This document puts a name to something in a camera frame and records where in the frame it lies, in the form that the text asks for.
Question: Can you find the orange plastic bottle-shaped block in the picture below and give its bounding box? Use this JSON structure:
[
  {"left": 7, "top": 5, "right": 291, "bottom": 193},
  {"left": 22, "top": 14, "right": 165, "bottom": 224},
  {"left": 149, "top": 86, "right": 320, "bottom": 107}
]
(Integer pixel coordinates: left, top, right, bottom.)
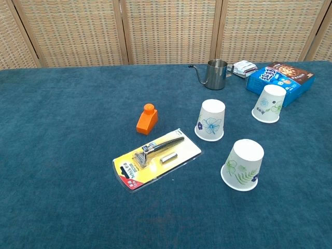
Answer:
[{"left": 136, "top": 103, "right": 159, "bottom": 135}]

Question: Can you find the white cup green fern print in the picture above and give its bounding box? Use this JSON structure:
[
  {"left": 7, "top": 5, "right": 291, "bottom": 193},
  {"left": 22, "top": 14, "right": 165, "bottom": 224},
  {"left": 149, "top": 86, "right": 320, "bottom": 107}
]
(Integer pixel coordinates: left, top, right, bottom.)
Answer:
[{"left": 220, "top": 139, "right": 265, "bottom": 192}]

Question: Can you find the woven folding screen panel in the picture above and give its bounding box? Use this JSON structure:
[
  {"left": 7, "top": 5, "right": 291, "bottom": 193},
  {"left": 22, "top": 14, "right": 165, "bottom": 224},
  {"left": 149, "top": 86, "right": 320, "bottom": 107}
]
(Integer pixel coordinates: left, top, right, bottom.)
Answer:
[
  {"left": 215, "top": 0, "right": 332, "bottom": 64},
  {"left": 306, "top": 15, "right": 332, "bottom": 62},
  {"left": 0, "top": 0, "right": 42, "bottom": 70},
  {"left": 119, "top": 0, "right": 224, "bottom": 66},
  {"left": 11, "top": 0, "right": 130, "bottom": 68}
]

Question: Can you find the blue velvet tablecloth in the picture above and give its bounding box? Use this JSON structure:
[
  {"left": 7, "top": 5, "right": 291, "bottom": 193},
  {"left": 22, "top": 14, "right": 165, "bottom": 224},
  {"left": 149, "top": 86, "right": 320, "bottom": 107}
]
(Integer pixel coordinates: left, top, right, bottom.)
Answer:
[{"left": 0, "top": 61, "right": 332, "bottom": 249}]

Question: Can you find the white crumpled snack packet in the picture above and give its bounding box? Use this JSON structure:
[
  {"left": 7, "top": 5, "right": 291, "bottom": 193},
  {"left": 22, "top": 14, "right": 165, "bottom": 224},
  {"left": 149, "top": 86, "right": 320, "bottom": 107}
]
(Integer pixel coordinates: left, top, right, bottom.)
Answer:
[{"left": 232, "top": 59, "right": 258, "bottom": 79}]

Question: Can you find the white cup green vine print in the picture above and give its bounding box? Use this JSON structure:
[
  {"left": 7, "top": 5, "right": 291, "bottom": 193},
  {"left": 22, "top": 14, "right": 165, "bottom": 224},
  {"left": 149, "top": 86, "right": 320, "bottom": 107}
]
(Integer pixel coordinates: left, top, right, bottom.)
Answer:
[{"left": 251, "top": 84, "right": 287, "bottom": 124}]

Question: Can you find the steel gooseneck pour-over kettle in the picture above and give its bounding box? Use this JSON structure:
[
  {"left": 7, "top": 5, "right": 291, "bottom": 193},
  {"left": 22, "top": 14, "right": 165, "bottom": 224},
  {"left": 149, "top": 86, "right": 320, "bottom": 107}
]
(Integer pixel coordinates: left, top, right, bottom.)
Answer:
[{"left": 188, "top": 59, "right": 235, "bottom": 90}]

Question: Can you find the white cup large blue flower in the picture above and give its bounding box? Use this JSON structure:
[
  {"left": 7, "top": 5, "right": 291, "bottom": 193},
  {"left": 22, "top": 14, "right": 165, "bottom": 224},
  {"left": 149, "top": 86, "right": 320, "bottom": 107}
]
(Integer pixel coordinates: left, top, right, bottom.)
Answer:
[{"left": 194, "top": 99, "right": 226, "bottom": 142}]

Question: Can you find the razor in yellow blister pack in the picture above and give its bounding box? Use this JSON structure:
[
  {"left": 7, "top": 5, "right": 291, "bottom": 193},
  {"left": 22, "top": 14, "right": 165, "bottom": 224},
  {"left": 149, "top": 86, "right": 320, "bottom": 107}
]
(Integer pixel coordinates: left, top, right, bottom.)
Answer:
[{"left": 112, "top": 128, "right": 203, "bottom": 193}]

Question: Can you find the blue cookie box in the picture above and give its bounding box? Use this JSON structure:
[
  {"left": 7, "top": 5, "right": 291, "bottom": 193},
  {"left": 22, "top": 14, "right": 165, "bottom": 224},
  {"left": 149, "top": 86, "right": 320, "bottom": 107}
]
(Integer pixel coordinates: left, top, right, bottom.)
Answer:
[{"left": 245, "top": 61, "right": 316, "bottom": 108}]

